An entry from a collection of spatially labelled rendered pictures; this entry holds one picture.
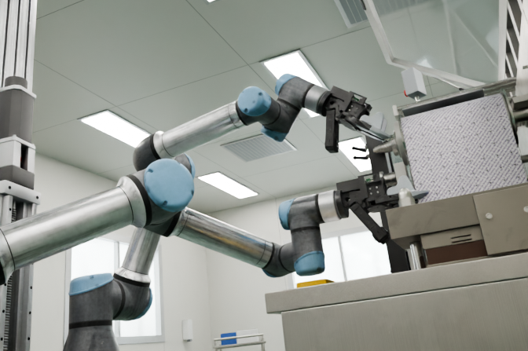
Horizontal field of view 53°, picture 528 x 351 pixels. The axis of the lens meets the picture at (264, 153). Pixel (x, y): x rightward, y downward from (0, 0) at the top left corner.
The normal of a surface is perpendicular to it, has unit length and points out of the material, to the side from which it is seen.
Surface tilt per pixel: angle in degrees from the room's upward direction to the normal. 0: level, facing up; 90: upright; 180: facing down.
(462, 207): 90
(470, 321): 90
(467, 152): 90
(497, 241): 90
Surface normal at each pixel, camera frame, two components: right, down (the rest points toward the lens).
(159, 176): 0.58, -0.39
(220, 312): -0.39, -0.29
